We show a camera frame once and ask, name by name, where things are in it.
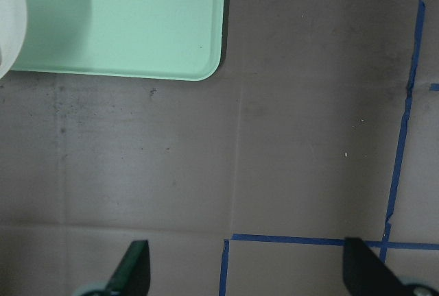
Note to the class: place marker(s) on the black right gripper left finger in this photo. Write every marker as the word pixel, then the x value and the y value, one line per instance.
pixel 133 274

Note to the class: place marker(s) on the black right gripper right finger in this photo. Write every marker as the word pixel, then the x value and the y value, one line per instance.
pixel 364 274

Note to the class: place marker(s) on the white round plate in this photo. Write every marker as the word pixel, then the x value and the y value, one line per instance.
pixel 13 31

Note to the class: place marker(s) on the light green plastic tray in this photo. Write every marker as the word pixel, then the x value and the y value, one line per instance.
pixel 156 39

